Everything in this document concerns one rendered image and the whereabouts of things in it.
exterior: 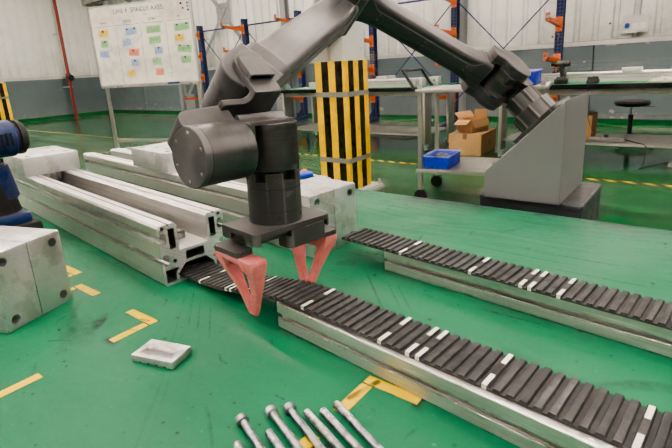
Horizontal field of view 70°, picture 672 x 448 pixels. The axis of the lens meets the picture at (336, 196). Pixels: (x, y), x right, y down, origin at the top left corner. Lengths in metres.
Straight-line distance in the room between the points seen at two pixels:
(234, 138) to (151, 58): 6.14
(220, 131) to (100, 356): 0.27
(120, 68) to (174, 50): 0.86
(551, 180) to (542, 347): 0.51
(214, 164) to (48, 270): 0.32
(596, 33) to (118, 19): 6.54
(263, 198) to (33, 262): 0.31
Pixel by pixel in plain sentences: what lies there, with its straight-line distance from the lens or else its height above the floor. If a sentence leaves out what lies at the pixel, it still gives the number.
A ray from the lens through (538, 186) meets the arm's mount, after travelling 0.99.
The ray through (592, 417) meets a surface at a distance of 0.40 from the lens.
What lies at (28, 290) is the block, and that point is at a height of 0.82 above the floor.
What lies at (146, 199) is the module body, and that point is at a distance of 0.85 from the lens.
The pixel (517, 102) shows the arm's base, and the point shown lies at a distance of 1.06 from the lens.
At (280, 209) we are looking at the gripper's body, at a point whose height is 0.92.
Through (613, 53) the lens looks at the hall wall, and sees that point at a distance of 8.14.
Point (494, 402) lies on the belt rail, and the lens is 0.40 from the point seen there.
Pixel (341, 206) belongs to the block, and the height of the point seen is 0.84.
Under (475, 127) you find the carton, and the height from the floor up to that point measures 0.31.
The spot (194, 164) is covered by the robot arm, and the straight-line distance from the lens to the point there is 0.45.
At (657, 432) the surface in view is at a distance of 0.40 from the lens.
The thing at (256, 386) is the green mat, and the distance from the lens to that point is 0.47.
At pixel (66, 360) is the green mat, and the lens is 0.58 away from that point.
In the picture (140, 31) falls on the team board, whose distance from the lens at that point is 6.66.
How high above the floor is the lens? 1.05
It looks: 15 degrees down
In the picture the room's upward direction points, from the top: 3 degrees counter-clockwise
